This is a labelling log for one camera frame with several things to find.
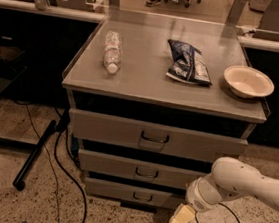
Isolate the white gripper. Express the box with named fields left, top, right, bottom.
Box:
left=168, top=176, right=235, bottom=223

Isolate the grey drawer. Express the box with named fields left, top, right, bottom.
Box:
left=85, top=177, right=186, bottom=210
left=78, top=149, right=205, bottom=189
left=69, top=108, right=248, bottom=162

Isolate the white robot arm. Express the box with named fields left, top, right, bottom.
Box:
left=168, top=156, right=279, bottom=223

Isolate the grey metal drawer cabinet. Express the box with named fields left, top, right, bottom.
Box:
left=62, top=10, right=266, bottom=197

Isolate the white bowl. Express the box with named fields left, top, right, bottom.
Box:
left=224, top=65, right=274, bottom=99

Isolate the blue chip bag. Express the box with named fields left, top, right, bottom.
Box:
left=166, top=39, right=212, bottom=86

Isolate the black stand leg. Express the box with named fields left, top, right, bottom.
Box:
left=12, top=110, right=70, bottom=191

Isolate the clear plastic water bottle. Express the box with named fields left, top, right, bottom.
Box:
left=103, top=31, right=123, bottom=74

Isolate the black floor cable left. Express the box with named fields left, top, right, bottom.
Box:
left=44, top=128, right=97, bottom=223

